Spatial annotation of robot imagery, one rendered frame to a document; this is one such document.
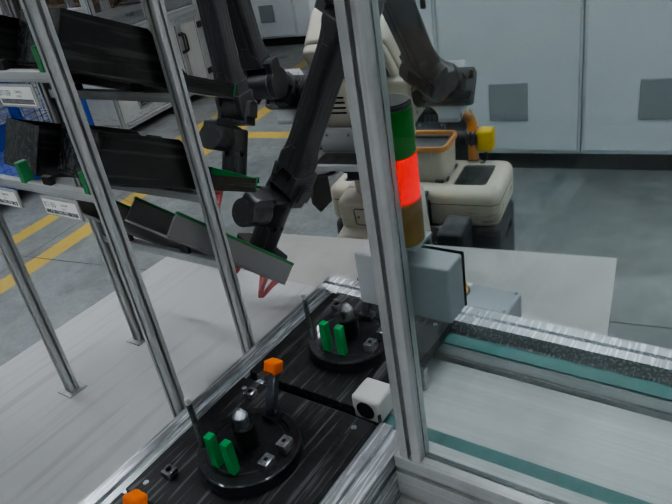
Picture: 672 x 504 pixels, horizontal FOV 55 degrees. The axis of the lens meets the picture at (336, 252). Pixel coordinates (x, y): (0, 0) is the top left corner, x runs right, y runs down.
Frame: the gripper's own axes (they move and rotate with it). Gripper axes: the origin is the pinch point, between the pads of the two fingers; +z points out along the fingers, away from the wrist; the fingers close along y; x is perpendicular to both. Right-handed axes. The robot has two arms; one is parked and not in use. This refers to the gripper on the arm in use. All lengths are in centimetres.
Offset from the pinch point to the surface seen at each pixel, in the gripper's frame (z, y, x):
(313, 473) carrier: -6, 52, -32
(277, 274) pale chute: -11.6, 15.0, -9.3
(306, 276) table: -1.6, 1.9, 15.2
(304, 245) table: -2.8, -10.0, 24.7
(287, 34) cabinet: 9, -578, 510
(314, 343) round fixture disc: -10.7, 33.7, -16.4
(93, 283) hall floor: 122, -186, 82
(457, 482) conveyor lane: -13, 66, -22
